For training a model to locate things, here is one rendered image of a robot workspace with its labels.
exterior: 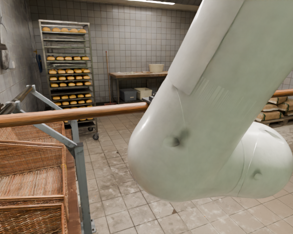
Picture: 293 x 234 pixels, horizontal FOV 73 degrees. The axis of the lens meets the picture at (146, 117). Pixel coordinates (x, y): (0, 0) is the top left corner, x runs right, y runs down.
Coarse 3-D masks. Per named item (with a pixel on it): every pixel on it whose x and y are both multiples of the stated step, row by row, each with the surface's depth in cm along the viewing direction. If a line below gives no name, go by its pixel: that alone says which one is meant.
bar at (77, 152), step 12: (24, 96) 91; (36, 96) 121; (12, 108) 70; (60, 108) 128; (72, 120) 132; (48, 132) 84; (72, 132) 134; (72, 144) 89; (84, 168) 93; (84, 180) 95; (84, 192) 97; (84, 204) 98; (84, 216) 100; (84, 228) 102
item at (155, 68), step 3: (150, 66) 534; (153, 66) 528; (156, 66) 526; (159, 66) 528; (162, 66) 535; (150, 69) 539; (153, 69) 531; (156, 69) 530; (159, 69) 531; (162, 69) 540; (153, 72) 536; (156, 72) 534; (159, 72) 537
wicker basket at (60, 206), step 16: (0, 208) 76; (16, 208) 78; (32, 208) 81; (48, 208) 83; (64, 208) 84; (0, 224) 78; (16, 224) 80; (32, 224) 83; (48, 224) 86; (64, 224) 75
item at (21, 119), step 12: (276, 96) 79; (84, 108) 52; (96, 108) 53; (108, 108) 54; (120, 108) 55; (132, 108) 56; (144, 108) 58; (0, 120) 45; (12, 120) 46; (24, 120) 46; (36, 120) 48; (48, 120) 49; (60, 120) 50
